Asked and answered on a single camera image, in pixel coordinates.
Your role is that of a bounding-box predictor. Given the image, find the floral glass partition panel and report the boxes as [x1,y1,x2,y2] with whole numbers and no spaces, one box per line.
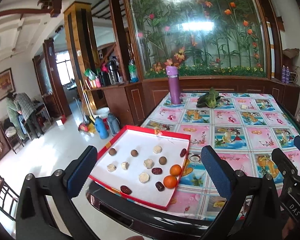
[129,0,267,79]

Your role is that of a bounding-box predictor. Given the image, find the broom with yellow handle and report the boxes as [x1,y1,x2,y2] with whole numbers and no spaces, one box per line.
[79,80,95,126]

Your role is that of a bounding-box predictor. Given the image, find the brown longan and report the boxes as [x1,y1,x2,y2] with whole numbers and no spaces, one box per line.
[159,156,167,165]
[109,148,117,156]

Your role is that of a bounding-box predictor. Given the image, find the purple bottles on shelf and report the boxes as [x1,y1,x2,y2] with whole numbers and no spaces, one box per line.
[281,66,290,84]

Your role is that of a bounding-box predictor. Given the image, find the orange tangerine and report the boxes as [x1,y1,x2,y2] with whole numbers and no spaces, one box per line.
[170,164,182,177]
[163,175,178,189]

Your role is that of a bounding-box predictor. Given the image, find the colourful fruit print tablecloth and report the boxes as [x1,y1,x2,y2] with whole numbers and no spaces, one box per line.
[143,92,300,221]

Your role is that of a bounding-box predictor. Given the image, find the white basin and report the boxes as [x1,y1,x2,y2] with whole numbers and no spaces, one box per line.
[95,107,110,119]

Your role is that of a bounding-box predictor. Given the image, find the dark red date front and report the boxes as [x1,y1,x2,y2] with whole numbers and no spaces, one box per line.
[155,181,165,192]

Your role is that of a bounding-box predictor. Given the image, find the round beige cake front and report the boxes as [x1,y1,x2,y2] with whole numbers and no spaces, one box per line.
[139,172,150,184]

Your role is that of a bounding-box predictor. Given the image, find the person in green coat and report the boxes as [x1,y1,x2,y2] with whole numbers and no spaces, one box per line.
[6,92,26,141]

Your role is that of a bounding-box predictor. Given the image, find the wooden sideboard cabinet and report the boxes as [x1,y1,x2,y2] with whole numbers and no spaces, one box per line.
[85,82,146,126]

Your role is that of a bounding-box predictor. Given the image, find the person in grey coat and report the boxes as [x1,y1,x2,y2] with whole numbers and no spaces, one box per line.
[14,93,44,139]

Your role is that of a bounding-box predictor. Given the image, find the red white shallow box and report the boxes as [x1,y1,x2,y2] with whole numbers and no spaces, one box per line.
[89,125,190,211]

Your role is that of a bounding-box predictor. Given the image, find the purple thermos bottle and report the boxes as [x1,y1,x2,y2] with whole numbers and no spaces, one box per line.
[166,66,181,105]

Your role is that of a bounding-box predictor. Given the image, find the green leafy vegetable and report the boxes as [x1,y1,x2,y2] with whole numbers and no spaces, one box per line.
[196,87,222,108]

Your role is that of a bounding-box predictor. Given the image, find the small beige cake cube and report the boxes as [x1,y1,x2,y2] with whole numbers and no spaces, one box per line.
[121,161,129,170]

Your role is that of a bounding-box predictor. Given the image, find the grey blue thermos on floor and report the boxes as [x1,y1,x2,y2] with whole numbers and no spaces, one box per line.
[107,113,120,136]

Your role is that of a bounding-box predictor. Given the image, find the black kettle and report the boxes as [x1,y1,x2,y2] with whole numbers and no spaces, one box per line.
[107,60,120,85]

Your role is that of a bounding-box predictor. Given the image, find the framed wall painting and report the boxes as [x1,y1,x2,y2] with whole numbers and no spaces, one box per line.
[0,68,15,101]

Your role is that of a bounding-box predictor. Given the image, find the brown round longan fruit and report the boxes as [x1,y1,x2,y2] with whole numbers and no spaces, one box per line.
[131,150,139,157]

